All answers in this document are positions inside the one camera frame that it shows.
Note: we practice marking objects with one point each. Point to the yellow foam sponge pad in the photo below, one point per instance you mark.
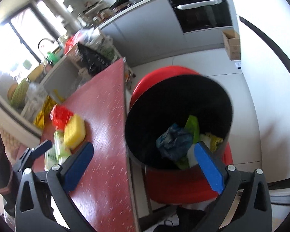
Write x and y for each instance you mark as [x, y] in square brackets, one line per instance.
[212, 141]

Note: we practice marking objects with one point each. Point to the white green milk carton bottle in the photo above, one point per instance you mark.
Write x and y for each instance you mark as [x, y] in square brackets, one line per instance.
[49, 159]

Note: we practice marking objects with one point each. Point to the black frying pan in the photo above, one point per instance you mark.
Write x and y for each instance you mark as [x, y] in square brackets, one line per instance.
[119, 4]

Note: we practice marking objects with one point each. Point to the black built-in oven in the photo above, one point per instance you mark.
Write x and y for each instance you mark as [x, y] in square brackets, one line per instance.
[196, 15]

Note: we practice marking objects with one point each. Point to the red plastic bag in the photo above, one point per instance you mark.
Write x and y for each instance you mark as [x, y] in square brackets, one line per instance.
[72, 41]

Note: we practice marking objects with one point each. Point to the pink red wrapper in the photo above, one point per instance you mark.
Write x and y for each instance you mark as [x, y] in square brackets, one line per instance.
[60, 116]

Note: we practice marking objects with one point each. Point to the clear plastic bag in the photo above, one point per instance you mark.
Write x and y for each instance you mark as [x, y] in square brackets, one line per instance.
[35, 97]

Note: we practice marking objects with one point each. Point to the green plastic basket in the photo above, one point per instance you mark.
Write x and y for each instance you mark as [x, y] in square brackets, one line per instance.
[19, 95]

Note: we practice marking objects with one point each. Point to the green snack bag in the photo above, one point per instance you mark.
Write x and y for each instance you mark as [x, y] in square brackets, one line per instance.
[192, 126]

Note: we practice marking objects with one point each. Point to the white blue bandage box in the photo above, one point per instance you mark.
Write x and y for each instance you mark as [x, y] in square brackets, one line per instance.
[192, 161]

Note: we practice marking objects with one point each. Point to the cardboard box on floor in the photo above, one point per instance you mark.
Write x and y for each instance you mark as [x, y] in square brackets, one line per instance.
[232, 44]

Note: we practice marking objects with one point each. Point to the yellow basin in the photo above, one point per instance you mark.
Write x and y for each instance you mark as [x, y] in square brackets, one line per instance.
[36, 72]

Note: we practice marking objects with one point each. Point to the grey lower cabinets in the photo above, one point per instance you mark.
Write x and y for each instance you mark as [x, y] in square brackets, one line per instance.
[151, 32]

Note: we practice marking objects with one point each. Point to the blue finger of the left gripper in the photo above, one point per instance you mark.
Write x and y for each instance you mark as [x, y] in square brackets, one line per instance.
[41, 149]

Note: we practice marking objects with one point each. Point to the red stool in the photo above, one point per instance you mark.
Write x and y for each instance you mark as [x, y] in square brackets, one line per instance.
[182, 186]

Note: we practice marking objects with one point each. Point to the green white tea carton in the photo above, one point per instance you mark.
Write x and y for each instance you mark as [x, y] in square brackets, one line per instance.
[62, 152]

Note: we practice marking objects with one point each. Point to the gold foil bag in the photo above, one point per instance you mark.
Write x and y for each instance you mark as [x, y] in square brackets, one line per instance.
[44, 112]

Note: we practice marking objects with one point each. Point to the white refrigerator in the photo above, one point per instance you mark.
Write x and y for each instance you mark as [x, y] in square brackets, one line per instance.
[268, 79]

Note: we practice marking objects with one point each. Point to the black trash bin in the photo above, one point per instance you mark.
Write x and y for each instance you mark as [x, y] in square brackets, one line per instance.
[172, 101]

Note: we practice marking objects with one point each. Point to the blue wrapper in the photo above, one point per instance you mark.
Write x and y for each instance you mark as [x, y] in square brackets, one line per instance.
[174, 143]

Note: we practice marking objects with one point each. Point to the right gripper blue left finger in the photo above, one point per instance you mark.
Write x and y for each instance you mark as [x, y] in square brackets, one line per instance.
[43, 202]

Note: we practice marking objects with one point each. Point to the black plastic bag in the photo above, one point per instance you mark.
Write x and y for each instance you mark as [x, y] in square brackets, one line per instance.
[94, 61]

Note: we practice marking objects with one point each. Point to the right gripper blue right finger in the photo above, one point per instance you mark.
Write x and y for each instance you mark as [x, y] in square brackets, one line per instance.
[253, 212]

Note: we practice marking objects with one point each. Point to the black kitchen faucet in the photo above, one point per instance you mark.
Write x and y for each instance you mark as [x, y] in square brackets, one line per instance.
[45, 45]

